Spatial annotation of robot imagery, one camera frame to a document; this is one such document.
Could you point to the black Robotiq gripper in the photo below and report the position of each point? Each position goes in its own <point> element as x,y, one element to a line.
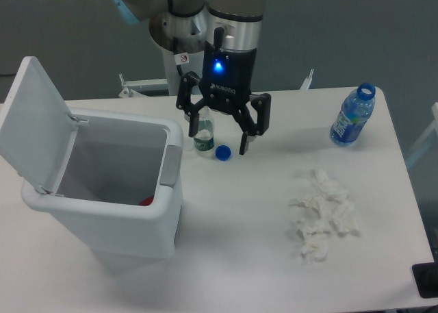
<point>228,76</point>

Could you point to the white trash can lid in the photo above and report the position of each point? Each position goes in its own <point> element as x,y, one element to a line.
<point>38,130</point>

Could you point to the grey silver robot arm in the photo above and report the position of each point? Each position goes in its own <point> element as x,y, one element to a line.
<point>231,24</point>

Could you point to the blue bottle cap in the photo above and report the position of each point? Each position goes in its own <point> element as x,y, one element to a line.
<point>223,152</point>

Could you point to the white trash can body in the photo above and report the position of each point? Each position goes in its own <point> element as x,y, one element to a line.
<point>119,159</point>

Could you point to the clear small plastic bottle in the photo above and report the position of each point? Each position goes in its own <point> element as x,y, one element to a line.
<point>204,139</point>

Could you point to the red object inside bin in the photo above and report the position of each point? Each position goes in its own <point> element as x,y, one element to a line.
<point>146,202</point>

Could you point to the blue plastic drink bottle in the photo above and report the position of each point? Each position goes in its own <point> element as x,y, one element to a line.
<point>355,111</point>

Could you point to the crumpled white tissue pile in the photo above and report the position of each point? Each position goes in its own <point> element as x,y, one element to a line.
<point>327,211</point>

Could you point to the black device at edge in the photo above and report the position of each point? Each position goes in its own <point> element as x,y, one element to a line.
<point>425,275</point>

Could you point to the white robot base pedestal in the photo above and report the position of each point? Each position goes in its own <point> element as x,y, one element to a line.
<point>182,43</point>

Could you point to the white chair frame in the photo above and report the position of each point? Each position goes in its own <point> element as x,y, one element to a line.
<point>424,142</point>

